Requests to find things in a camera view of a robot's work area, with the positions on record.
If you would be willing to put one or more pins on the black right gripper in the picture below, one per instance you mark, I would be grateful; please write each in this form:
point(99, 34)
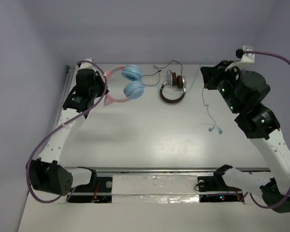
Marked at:
point(211, 75)

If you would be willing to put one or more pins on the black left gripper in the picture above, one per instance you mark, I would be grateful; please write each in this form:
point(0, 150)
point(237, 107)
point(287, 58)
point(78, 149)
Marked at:
point(99, 88)

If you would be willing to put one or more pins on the light blue wired earphones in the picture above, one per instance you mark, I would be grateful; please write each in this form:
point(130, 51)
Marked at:
point(215, 125)

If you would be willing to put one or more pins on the pink blue cat-ear headphones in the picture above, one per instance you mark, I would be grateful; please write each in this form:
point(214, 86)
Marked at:
point(133, 90)

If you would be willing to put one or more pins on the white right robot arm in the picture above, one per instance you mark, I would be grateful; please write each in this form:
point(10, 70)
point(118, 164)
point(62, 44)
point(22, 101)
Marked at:
point(243, 93)

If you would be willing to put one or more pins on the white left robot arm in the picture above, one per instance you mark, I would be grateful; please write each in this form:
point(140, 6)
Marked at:
point(46, 170)

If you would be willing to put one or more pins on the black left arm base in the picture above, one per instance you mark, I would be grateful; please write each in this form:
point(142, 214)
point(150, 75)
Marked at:
point(100, 192)

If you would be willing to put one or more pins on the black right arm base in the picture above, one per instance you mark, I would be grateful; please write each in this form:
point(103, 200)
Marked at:
point(219, 193)

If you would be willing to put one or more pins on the brown silver headphones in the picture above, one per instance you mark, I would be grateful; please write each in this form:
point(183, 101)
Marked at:
point(174, 85)

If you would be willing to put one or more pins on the clear tape strip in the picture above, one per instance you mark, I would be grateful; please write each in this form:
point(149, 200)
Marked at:
point(154, 188)

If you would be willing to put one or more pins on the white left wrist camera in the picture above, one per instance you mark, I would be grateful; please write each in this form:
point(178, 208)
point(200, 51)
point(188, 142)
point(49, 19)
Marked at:
point(84, 64)

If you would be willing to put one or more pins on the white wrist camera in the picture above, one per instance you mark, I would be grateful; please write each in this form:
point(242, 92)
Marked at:
point(84, 64)
point(245, 58)

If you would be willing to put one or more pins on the aluminium rail left edge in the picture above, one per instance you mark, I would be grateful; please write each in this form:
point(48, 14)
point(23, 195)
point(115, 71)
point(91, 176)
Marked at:
point(65, 92)

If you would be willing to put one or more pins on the aluminium rail edge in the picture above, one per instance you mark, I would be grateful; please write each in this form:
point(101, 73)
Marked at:
point(65, 92)
point(170, 170)

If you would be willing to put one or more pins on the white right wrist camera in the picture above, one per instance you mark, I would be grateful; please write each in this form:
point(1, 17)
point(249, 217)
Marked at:
point(245, 58)

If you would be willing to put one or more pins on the aluminium rail front edge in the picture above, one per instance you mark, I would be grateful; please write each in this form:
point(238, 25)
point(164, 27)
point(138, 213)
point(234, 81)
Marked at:
point(170, 170)

